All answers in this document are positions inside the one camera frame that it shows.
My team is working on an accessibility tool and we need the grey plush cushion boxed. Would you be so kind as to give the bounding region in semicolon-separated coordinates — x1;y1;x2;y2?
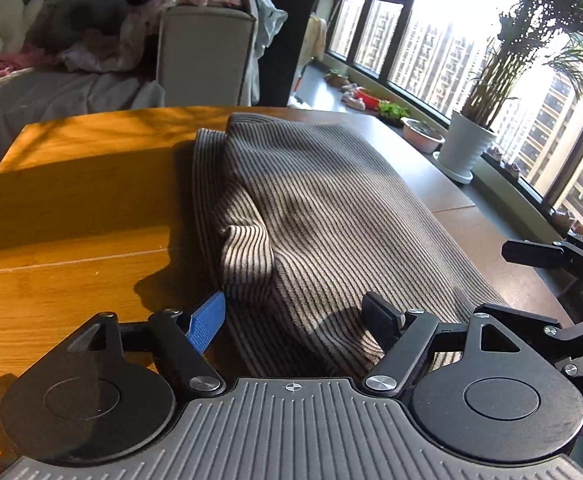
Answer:
31;0;134;56

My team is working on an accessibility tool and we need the green seedling tray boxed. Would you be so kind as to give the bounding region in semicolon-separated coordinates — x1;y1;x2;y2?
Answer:
376;101;409;122

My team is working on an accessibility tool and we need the white plant saucer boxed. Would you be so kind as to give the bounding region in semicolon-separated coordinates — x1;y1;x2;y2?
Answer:
432;152;473;184

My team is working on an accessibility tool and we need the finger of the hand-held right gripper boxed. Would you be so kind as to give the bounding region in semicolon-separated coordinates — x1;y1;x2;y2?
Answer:
503;232;583;288
476;303;583;378

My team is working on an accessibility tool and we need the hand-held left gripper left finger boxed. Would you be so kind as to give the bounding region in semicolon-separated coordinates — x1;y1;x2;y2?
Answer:
66;290;227;398

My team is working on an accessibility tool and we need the black framed window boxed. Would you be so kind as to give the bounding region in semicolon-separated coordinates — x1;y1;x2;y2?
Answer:
321;0;583;246

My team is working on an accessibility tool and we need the red basin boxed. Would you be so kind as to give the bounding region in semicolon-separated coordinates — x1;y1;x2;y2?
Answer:
354;87;379;111

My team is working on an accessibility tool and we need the grey sofa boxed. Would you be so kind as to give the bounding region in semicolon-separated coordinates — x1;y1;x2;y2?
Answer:
0;0;167;181

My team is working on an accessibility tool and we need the grey striped sweater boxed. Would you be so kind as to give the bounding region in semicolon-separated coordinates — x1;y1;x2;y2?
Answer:
191;112;509;378

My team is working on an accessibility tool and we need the beige towel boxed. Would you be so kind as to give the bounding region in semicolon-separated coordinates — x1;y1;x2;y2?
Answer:
305;17;328;61

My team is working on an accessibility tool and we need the crumpled white pink clothing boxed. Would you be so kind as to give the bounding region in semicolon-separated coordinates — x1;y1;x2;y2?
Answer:
61;10;164;73

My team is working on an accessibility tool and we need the grey armchair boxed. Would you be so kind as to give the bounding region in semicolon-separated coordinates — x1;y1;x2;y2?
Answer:
156;2;259;108

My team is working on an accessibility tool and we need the potted palm in white pot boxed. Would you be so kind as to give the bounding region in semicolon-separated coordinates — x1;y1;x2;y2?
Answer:
436;0;583;177

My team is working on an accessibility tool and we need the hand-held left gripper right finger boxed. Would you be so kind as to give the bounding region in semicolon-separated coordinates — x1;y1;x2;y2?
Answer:
361;291;522;397

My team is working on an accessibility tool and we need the pink basin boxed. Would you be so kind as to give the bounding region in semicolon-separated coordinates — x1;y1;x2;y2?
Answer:
401;117;446;154

